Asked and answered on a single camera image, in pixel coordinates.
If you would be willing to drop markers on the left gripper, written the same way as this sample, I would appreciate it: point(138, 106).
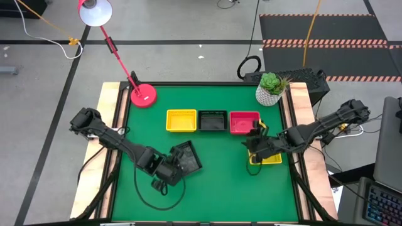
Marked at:
point(166, 174)

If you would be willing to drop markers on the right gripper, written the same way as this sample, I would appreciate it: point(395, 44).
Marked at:
point(265, 144)

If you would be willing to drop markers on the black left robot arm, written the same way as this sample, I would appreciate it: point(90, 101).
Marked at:
point(110, 138)

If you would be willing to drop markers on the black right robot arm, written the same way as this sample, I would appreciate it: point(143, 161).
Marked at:
point(317, 127)

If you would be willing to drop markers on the green table mat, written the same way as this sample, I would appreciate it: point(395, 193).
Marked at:
point(220, 175)

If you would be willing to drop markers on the potted succulent plant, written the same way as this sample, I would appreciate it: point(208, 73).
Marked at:
point(270, 91)

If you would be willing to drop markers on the wooden side board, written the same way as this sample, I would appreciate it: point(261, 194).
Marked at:
point(300, 97)
point(103, 100)

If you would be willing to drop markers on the red desk lamp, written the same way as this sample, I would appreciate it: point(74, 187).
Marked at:
point(144, 95)

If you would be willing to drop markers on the black perforated computer case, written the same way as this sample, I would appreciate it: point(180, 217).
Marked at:
point(307, 81)

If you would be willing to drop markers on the black floor mat striped edge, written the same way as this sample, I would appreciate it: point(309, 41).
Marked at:
point(329, 29)
point(345, 61)

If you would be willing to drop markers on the black backlit keyboard laptop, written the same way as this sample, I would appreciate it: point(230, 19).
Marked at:
point(383, 207)

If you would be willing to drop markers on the grey floor object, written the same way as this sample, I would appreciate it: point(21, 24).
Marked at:
point(7, 70)

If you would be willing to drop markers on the black floor box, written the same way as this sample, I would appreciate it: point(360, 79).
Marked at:
point(6, 9)

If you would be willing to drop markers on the black diagonal frame strut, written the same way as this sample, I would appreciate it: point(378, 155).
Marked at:
point(93, 201)
point(312, 194)

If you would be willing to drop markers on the black metal table frame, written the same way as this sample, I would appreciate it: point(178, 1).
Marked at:
point(204, 83)

